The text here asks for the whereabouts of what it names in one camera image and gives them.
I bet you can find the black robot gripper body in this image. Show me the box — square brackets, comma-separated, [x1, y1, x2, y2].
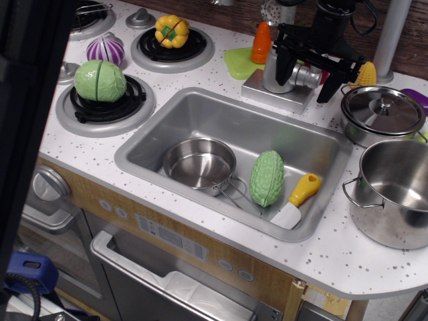
[274, 23, 366, 72]

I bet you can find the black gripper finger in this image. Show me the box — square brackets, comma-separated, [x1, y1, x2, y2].
[317, 66, 355, 104]
[276, 46, 297, 86]

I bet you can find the silver toy faucet lever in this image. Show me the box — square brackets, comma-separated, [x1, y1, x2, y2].
[288, 63, 322, 89]

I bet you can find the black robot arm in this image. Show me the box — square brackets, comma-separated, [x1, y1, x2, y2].
[274, 1, 366, 103]

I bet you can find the orange toy carrot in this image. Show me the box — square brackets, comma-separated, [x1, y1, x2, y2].
[251, 21, 272, 64]

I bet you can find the yellow toy corn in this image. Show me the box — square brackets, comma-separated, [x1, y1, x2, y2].
[350, 62, 377, 89]

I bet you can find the silver faucet base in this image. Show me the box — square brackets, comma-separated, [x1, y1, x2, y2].
[241, 49, 322, 114]

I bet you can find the light green toy plate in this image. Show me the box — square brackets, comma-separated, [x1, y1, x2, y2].
[224, 47, 265, 80]

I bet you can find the steel pot with lid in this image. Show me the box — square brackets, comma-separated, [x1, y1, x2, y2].
[340, 85, 426, 148]

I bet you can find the purple toy eggplant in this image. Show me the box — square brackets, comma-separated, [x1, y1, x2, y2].
[401, 88, 428, 114]

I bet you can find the grey metal pole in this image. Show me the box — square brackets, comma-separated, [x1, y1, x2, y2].
[373, 0, 412, 84]

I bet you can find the silver toy sink basin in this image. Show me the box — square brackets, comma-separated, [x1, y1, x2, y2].
[114, 88, 353, 242]

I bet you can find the green toy bitter gourd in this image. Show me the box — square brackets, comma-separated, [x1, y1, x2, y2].
[250, 150, 284, 207]

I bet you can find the yellow toy bell pepper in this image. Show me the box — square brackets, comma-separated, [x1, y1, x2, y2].
[154, 15, 190, 49]

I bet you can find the small steel saucepan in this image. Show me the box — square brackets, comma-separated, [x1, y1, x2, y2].
[163, 137, 263, 218]

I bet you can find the large open steel pot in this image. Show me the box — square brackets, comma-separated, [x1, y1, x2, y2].
[345, 140, 427, 249]

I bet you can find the rear right stove burner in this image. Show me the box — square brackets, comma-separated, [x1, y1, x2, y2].
[130, 28, 215, 74]

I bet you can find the stove burner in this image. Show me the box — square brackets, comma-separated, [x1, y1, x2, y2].
[69, 1, 116, 41]
[56, 76, 156, 138]
[130, 28, 215, 74]

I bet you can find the silver stove knob rear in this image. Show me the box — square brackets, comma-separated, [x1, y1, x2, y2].
[126, 8, 156, 30]

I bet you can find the silver stove knob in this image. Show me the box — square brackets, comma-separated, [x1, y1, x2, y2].
[126, 8, 156, 30]
[57, 61, 80, 86]

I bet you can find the purple white toy onion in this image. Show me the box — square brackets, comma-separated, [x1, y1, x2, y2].
[86, 34, 125, 66]

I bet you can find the green toy cabbage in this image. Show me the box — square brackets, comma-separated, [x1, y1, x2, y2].
[74, 60, 127, 102]

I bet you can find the rear left stove burner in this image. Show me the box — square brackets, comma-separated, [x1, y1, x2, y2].
[69, 1, 116, 41]

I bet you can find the front left stove burner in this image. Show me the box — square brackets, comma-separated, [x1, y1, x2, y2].
[56, 76, 156, 138]

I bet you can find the silver stove knob left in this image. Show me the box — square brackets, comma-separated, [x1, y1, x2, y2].
[57, 61, 80, 86]

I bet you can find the silver oven dial knob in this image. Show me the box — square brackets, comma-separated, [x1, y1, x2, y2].
[32, 165, 72, 202]

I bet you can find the yellow handled toy spatula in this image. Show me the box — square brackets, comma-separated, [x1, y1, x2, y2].
[270, 173, 322, 229]

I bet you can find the black camera frame post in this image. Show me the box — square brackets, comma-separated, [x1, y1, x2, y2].
[1, 1, 77, 275]

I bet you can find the silver oven door handle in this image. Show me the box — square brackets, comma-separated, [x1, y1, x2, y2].
[21, 204, 82, 235]

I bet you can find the black cable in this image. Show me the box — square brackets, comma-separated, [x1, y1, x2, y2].
[3, 272, 43, 321]

